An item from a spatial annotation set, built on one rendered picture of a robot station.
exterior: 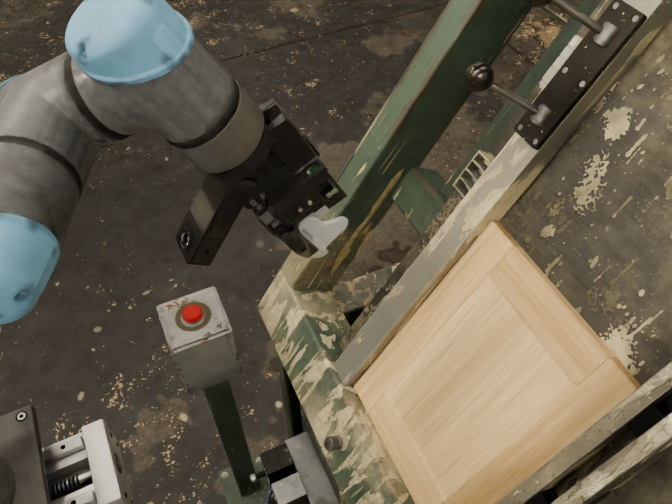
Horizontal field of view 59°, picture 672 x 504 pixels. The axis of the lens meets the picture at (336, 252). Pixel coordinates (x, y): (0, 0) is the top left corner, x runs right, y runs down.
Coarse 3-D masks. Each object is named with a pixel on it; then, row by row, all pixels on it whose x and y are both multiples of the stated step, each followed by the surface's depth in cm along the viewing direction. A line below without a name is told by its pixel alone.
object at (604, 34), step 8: (528, 0) 71; (536, 0) 70; (544, 0) 70; (552, 0) 71; (560, 0) 71; (560, 8) 72; (568, 8) 72; (576, 16) 72; (584, 16) 72; (584, 24) 73; (592, 24) 73; (608, 24) 72; (600, 32) 73; (608, 32) 73; (616, 32) 73; (600, 40) 73; (608, 40) 73
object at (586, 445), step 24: (648, 384) 65; (624, 408) 66; (648, 408) 65; (600, 432) 68; (624, 432) 70; (648, 432) 64; (576, 456) 70; (600, 456) 72; (624, 456) 66; (648, 456) 64; (528, 480) 75; (552, 480) 72; (576, 480) 74; (600, 480) 68; (624, 480) 70
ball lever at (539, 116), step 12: (468, 72) 76; (480, 72) 75; (492, 72) 76; (468, 84) 77; (480, 84) 76; (492, 84) 77; (504, 96) 78; (516, 96) 78; (528, 108) 79; (540, 108) 79; (540, 120) 79
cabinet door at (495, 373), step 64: (512, 256) 85; (448, 320) 93; (512, 320) 85; (576, 320) 77; (384, 384) 103; (448, 384) 92; (512, 384) 84; (576, 384) 76; (448, 448) 91; (512, 448) 83
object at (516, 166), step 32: (640, 0) 72; (640, 32) 72; (576, 128) 81; (512, 160) 84; (544, 160) 83; (480, 192) 88; (512, 192) 85; (448, 224) 92; (480, 224) 88; (448, 256) 91; (416, 288) 96; (384, 320) 101; (352, 352) 106; (352, 384) 108
